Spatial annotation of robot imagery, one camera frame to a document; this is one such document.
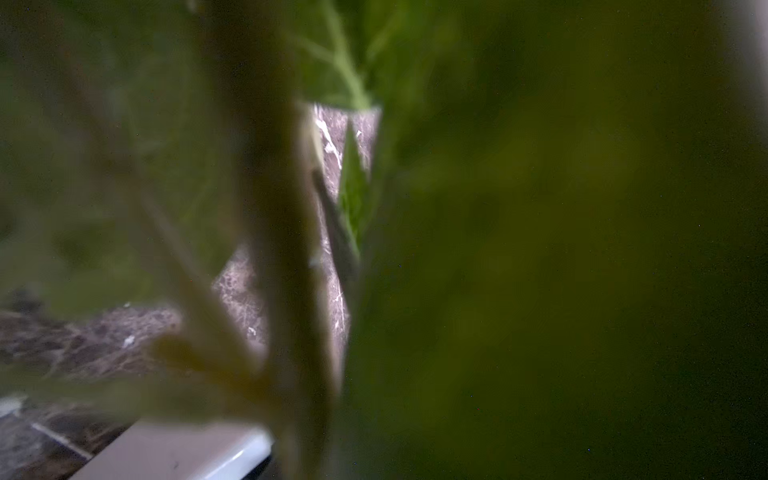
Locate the white tape dispenser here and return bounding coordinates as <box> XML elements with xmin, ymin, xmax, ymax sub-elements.
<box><xmin>73</xmin><ymin>422</ymin><xmax>273</xmax><ymax>480</ymax></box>

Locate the pink rose bouquet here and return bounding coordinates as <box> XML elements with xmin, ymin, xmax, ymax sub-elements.
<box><xmin>1</xmin><ymin>1</ymin><xmax>767</xmax><ymax>479</ymax></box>

